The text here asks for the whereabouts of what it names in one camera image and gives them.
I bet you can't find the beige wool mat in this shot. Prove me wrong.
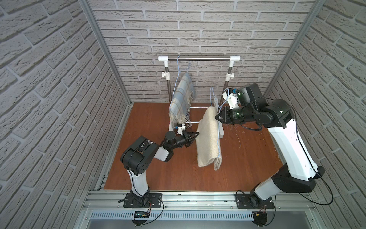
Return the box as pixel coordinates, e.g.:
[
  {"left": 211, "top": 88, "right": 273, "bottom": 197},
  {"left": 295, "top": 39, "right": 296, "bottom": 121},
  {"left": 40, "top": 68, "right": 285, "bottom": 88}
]
[{"left": 196, "top": 106, "right": 222, "bottom": 171}]

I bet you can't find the blue plaid fringed scarf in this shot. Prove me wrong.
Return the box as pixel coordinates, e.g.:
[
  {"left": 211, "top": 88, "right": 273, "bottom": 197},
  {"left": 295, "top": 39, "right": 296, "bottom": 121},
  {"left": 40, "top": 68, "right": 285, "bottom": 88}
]
[{"left": 169, "top": 73, "right": 195, "bottom": 127}]

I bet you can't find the blue wire hanger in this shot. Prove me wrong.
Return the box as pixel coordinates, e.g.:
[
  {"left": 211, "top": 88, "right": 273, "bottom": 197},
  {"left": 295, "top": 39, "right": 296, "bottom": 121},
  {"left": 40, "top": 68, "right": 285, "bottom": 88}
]
[
  {"left": 210, "top": 87, "right": 222, "bottom": 167},
  {"left": 173, "top": 55, "right": 191, "bottom": 98}
]

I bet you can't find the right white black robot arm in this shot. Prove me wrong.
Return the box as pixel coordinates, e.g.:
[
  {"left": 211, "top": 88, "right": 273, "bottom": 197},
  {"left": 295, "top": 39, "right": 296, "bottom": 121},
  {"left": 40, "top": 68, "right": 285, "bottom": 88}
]
[{"left": 215, "top": 83, "right": 325, "bottom": 208}]

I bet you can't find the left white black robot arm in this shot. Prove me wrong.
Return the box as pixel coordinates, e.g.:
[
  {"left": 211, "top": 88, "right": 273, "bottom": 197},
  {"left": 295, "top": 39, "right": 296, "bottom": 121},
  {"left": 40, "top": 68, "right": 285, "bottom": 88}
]
[{"left": 121, "top": 130, "right": 199, "bottom": 206}]

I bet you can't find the white steel clothes rack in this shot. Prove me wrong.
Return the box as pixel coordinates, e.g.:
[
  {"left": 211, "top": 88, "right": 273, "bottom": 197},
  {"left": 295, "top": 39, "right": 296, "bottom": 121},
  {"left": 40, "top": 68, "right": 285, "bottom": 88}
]
[{"left": 158, "top": 55, "right": 241, "bottom": 130}]

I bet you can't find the left controller board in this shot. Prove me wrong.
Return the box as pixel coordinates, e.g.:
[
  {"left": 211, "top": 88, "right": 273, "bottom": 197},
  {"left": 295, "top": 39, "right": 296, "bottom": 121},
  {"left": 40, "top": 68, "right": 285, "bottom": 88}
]
[{"left": 132, "top": 210, "right": 150, "bottom": 226}]

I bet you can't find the controller board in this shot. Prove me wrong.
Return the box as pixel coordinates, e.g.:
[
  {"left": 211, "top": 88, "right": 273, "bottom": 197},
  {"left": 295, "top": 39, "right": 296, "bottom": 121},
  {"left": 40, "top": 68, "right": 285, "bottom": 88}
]
[
  {"left": 132, "top": 210, "right": 150, "bottom": 226},
  {"left": 252, "top": 211, "right": 268, "bottom": 227}
]

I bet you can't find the right controller board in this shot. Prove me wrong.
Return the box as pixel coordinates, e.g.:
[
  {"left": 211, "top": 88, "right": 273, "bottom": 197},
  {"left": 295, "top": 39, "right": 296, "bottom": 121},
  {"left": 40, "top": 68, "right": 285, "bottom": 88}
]
[{"left": 252, "top": 211, "right": 268, "bottom": 227}]

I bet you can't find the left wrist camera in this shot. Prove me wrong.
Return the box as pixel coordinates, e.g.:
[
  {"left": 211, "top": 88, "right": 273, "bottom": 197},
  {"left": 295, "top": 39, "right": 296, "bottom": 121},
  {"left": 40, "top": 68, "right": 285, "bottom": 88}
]
[{"left": 174, "top": 124, "right": 186, "bottom": 135}]

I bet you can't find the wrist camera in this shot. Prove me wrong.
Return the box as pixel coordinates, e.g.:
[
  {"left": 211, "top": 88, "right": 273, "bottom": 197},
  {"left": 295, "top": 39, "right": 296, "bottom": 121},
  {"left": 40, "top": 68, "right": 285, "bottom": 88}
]
[
  {"left": 174, "top": 124, "right": 186, "bottom": 135},
  {"left": 225, "top": 93, "right": 239, "bottom": 109}
]

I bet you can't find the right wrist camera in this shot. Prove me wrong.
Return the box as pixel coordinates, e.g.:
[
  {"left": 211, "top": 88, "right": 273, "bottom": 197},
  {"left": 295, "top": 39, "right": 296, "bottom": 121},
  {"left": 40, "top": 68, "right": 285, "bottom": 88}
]
[{"left": 225, "top": 93, "right": 239, "bottom": 109}]

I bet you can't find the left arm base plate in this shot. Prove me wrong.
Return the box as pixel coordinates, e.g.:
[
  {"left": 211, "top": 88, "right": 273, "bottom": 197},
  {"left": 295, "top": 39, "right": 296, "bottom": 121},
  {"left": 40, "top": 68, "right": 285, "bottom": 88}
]
[{"left": 123, "top": 192, "right": 163, "bottom": 209}]

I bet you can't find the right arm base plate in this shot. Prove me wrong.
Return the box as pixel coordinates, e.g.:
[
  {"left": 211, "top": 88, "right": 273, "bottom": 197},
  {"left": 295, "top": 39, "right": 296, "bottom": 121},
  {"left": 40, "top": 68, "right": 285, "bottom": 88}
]
[{"left": 234, "top": 190, "right": 275, "bottom": 210}]

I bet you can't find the aluminium corner frame post right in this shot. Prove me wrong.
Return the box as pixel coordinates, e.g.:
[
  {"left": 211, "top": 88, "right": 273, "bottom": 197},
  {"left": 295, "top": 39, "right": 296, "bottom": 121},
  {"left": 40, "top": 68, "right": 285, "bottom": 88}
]
[{"left": 264, "top": 0, "right": 326, "bottom": 96}]

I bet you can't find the aluminium corner frame post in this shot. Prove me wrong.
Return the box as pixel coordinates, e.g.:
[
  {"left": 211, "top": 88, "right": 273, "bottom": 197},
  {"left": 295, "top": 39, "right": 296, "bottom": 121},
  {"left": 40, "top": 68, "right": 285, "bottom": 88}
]
[
  {"left": 79, "top": 0, "right": 133, "bottom": 106},
  {"left": 264, "top": 0, "right": 326, "bottom": 96}
]

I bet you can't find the aluminium front rail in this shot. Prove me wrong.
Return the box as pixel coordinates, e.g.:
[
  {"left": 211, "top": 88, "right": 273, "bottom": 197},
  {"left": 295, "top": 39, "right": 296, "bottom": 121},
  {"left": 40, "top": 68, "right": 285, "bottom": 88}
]
[{"left": 74, "top": 190, "right": 326, "bottom": 229}]

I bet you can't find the aluminium corner frame post left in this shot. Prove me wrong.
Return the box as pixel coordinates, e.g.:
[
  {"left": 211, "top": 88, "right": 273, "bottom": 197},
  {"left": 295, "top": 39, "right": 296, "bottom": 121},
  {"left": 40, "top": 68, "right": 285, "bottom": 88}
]
[{"left": 79, "top": 0, "right": 133, "bottom": 106}]

